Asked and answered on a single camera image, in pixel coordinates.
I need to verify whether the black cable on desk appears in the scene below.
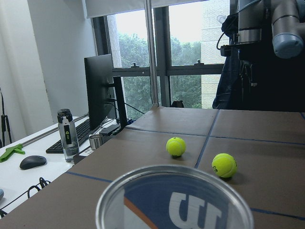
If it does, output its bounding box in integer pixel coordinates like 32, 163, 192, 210
0, 177, 51, 218

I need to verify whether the black keyboard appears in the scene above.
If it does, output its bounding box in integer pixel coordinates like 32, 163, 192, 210
45, 118, 112, 154

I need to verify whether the green plastic tool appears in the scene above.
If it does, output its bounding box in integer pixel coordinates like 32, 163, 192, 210
0, 144, 25, 163

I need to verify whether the clear water bottle black lid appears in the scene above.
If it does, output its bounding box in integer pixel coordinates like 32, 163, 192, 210
57, 109, 79, 162

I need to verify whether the light blue device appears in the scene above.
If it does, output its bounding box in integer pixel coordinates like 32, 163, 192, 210
0, 189, 4, 200

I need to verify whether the yellow tennis ball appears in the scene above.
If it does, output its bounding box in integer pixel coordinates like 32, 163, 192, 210
212, 153, 237, 178
166, 137, 186, 157

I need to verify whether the black computer monitor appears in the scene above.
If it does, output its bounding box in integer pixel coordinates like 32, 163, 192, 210
84, 54, 127, 130

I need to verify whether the black tripod stand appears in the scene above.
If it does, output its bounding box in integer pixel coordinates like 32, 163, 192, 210
0, 92, 12, 147

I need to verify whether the aluminium extrusion post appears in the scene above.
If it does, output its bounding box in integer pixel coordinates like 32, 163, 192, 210
144, 0, 159, 106

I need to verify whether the white blue tennis ball can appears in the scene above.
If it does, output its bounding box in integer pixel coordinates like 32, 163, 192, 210
95, 165, 254, 229

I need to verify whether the small steel cup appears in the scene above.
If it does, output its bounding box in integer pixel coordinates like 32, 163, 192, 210
89, 134, 103, 151

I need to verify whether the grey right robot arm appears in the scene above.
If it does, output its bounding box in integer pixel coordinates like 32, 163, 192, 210
237, 0, 305, 59

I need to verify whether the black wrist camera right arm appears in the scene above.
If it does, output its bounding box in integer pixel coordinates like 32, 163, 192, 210
220, 45, 232, 57

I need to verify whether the dark grey computer mouse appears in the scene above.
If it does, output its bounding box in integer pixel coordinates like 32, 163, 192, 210
20, 156, 47, 170

